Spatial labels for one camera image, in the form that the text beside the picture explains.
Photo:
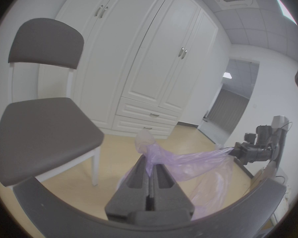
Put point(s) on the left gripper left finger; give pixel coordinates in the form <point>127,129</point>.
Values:
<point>131,190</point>

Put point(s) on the ceiling light panel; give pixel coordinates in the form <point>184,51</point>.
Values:
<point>227,75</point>

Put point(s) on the purple plastic bag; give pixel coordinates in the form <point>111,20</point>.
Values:
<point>168,157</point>

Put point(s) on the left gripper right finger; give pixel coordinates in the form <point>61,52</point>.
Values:
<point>168,190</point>

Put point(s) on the white chair grey seat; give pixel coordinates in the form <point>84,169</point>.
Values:
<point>44,132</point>

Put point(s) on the white wardrobe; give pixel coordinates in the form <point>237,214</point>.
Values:
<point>149,58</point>

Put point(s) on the grey curtain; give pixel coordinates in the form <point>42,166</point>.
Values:
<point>228,108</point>

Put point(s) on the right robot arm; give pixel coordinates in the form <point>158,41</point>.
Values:
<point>264,135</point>

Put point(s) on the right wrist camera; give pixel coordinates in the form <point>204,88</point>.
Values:
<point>250,137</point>

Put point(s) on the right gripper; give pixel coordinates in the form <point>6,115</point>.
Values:
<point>250,155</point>

